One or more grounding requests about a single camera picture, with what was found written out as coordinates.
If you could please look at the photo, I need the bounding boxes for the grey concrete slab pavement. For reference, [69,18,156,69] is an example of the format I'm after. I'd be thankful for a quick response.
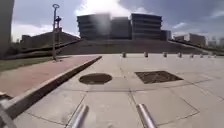
[13,53,224,128]

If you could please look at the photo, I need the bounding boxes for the grey concrete kerb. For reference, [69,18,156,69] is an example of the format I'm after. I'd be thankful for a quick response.
[1,55,103,120]

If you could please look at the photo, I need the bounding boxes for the small dark building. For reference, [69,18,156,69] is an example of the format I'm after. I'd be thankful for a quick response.
[160,29,172,42]

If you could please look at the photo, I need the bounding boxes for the wide stone stairs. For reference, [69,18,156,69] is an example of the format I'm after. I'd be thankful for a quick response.
[56,39,210,56]

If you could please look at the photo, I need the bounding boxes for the grass strip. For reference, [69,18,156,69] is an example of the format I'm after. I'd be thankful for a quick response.
[0,55,72,73]

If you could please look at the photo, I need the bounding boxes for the tall grey building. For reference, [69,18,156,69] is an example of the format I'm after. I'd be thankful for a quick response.
[0,0,16,58]

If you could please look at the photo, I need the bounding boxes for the tall lamp pole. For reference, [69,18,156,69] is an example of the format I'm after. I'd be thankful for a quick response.
[54,15,63,48]
[51,3,61,62]

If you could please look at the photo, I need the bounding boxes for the robot's own part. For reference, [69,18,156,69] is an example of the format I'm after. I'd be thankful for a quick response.
[69,103,88,128]
[136,103,157,128]

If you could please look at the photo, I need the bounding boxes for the dark sloping wall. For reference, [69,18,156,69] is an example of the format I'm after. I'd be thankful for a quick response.
[9,39,82,60]

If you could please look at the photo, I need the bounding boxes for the red brick path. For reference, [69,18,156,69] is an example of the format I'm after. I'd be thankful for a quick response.
[0,55,100,98]

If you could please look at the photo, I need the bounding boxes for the square metal grate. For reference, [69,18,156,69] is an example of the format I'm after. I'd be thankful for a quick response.
[134,70,184,85]

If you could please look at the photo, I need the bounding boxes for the round manhole cover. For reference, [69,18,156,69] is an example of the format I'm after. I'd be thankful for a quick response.
[78,72,113,86]

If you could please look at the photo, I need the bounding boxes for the low dark building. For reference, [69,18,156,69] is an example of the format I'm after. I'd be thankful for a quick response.
[20,30,81,50]

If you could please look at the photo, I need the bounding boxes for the low pale building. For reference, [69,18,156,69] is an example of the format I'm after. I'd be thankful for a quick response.
[173,32,207,48]

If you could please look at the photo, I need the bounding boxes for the dark multi-storey building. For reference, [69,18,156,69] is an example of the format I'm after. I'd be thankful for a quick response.
[76,12,164,41]

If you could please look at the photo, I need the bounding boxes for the row of bollards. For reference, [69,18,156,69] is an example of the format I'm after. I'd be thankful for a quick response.
[121,50,218,60]

